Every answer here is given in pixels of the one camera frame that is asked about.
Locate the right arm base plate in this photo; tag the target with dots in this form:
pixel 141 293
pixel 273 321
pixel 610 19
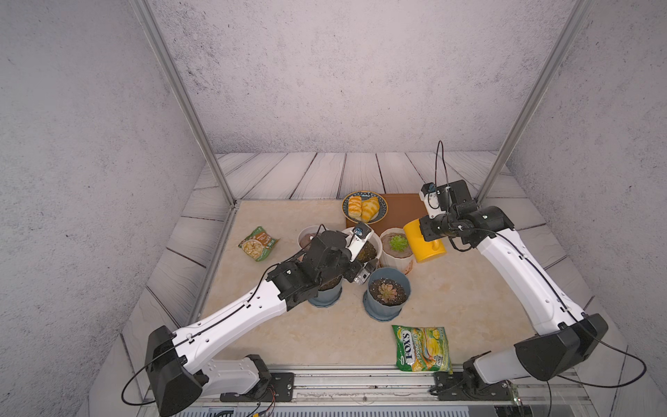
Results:
pixel 463 386

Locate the brown wooden tray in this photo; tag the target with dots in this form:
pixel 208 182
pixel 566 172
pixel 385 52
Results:
pixel 402 209

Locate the blue pot pink succulent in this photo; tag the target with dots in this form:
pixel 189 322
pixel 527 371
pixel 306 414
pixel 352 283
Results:
pixel 387 292

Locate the yellow watering can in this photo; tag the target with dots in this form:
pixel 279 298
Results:
pixel 423 251

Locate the aluminium frame post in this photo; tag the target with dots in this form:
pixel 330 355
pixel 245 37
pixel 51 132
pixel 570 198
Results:
pixel 165 60
pixel 564 41

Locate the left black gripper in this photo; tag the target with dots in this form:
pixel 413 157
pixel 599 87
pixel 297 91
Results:
pixel 354 270

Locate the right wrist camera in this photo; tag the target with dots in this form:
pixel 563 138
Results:
pixel 429 195

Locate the front aluminium rail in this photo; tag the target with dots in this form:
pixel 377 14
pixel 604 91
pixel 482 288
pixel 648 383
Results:
pixel 327 390

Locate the blue patterned plate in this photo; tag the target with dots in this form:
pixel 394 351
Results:
pixel 365 195

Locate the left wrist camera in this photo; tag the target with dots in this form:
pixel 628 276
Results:
pixel 356 239

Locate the beige saucer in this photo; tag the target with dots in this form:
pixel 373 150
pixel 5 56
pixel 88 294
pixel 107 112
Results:
pixel 405 265

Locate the white pot pink-green succulent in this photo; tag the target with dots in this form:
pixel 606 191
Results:
pixel 307 234

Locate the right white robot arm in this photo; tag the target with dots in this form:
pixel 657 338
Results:
pixel 565 334

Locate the white pot bright green succulent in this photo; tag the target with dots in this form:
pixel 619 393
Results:
pixel 394 246

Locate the blue pot red succulent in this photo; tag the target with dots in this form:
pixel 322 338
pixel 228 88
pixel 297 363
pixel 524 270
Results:
pixel 328 294

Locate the right striped bread roll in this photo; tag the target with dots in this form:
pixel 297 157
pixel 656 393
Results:
pixel 369 209

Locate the left striped bread roll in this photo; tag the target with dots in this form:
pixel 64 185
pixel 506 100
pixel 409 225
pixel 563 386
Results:
pixel 354 207

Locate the right aluminium frame post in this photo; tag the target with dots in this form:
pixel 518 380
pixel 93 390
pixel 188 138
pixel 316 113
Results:
pixel 564 41

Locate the large white pot dark soil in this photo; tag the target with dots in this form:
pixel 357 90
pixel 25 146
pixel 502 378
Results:
pixel 368 257

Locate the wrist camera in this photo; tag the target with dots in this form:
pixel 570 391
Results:
pixel 429 195
pixel 356 239

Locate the green soup packet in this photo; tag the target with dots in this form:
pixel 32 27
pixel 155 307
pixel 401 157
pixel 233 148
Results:
pixel 258 244

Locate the green Fox's candy bag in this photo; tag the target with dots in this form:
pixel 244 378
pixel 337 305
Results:
pixel 422 349

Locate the left aluminium frame post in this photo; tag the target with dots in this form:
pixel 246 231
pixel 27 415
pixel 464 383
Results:
pixel 165 60

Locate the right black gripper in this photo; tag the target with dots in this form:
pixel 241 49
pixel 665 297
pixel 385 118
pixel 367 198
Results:
pixel 427 233

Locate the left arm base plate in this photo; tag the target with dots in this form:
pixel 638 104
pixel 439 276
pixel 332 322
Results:
pixel 278 387

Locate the striped bread roll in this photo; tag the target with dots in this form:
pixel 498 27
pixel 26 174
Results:
pixel 354 207
pixel 369 209

